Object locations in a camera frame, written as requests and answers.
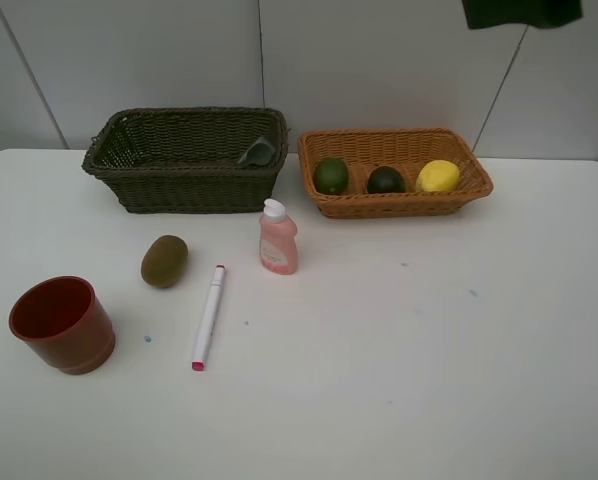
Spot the brown kiwi fruit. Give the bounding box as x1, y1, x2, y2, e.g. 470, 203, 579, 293
140, 235, 188, 289

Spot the pink lotion bottle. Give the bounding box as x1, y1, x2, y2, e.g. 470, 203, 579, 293
259, 198, 298, 275

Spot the white pink-capped marker pen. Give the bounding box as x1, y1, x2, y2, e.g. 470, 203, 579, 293
191, 265, 226, 372

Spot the orange wicker basket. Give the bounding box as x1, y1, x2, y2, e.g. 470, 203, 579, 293
298, 128, 493, 219

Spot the dark green square bottle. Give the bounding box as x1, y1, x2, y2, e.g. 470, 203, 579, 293
236, 136, 277, 167

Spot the dark brown wicker basket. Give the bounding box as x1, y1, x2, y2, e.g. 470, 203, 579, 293
82, 107, 288, 214

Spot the yellow lemon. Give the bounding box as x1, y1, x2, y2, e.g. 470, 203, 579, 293
415, 160, 460, 193

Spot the red plastic cup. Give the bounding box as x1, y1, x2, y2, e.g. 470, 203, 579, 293
9, 276, 116, 375

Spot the dark round mangosteen fruit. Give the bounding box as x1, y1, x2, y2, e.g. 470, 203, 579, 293
366, 166, 406, 194

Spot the green lime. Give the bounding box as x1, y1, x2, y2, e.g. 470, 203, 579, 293
313, 158, 349, 195

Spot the dark green right robot arm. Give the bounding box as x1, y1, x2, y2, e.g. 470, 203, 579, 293
462, 0, 583, 30

